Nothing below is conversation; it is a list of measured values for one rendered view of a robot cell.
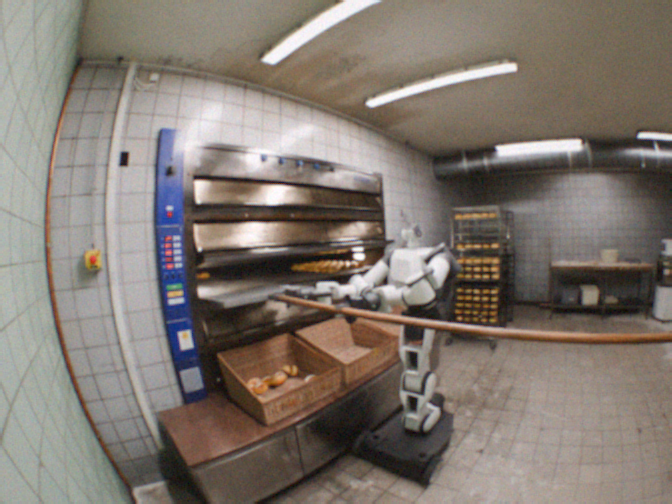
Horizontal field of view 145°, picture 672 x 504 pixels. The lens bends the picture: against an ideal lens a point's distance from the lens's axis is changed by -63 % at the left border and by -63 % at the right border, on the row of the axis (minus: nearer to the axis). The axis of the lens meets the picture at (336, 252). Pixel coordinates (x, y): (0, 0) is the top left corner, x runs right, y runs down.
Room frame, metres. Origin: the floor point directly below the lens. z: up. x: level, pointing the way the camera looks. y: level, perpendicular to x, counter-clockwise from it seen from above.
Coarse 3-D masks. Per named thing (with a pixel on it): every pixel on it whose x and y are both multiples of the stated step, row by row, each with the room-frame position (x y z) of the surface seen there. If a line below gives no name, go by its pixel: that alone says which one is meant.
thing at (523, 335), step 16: (304, 304) 1.24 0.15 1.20; (320, 304) 1.17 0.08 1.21; (384, 320) 0.94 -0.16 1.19; (400, 320) 0.90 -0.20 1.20; (416, 320) 0.86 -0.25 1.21; (496, 336) 0.67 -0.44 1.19; (512, 336) 0.63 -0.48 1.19; (528, 336) 0.60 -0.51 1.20; (544, 336) 0.56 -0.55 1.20; (560, 336) 0.53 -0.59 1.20; (576, 336) 0.49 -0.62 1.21; (592, 336) 0.46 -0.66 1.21; (608, 336) 0.42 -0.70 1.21; (624, 336) 0.38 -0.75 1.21; (640, 336) 0.33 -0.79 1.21; (656, 336) 0.29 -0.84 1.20
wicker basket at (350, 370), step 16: (336, 320) 2.18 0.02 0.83; (304, 336) 1.82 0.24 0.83; (320, 336) 2.01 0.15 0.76; (336, 336) 2.13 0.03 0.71; (352, 336) 2.24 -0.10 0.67; (368, 336) 2.13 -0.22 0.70; (384, 336) 2.03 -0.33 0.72; (320, 352) 1.72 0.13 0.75; (336, 352) 2.07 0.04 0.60; (352, 352) 2.07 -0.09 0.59; (368, 352) 1.72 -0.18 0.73; (384, 352) 1.86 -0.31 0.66; (352, 368) 1.60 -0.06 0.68; (368, 368) 1.72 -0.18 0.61
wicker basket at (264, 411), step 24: (288, 336) 1.83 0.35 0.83; (240, 360) 1.53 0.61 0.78; (264, 360) 1.65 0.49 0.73; (288, 360) 1.77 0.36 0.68; (312, 360) 1.68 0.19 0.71; (240, 384) 1.27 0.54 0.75; (288, 384) 1.57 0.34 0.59; (312, 384) 1.37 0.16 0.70; (336, 384) 1.50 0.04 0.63; (264, 408) 1.13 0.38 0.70; (288, 408) 1.24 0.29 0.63
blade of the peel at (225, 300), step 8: (256, 288) 1.78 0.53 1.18; (264, 288) 1.77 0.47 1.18; (272, 288) 1.77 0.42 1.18; (280, 288) 1.76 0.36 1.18; (208, 296) 1.53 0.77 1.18; (216, 296) 1.53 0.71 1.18; (224, 296) 1.53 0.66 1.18; (232, 296) 1.53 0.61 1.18; (240, 296) 1.52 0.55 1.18; (248, 296) 1.52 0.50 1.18; (256, 296) 1.39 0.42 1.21; (264, 296) 1.43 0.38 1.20; (224, 304) 1.26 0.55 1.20; (232, 304) 1.29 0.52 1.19; (240, 304) 1.32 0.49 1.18
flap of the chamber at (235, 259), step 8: (312, 248) 1.88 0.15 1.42; (320, 248) 1.94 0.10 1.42; (328, 248) 1.99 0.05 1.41; (336, 248) 2.05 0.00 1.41; (344, 248) 2.11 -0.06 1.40; (352, 248) 2.20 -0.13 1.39; (360, 248) 2.36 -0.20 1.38; (368, 248) 2.53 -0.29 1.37; (224, 256) 1.42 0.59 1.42; (232, 256) 1.46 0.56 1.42; (240, 256) 1.49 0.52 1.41; (248, 256) 1.53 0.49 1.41; (256, 256) 1.56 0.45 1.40; (264, 256) 1.60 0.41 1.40; (272, 256) 1.67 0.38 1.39; (280, 256) 1.75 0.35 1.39; (288, 256) 1.85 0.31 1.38; (296, 256) 1.96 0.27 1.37; (200, 264) 1.39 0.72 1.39; (208, 264) 1.42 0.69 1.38; (216, 264) 1.49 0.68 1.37; (224, 264) 1.57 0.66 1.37
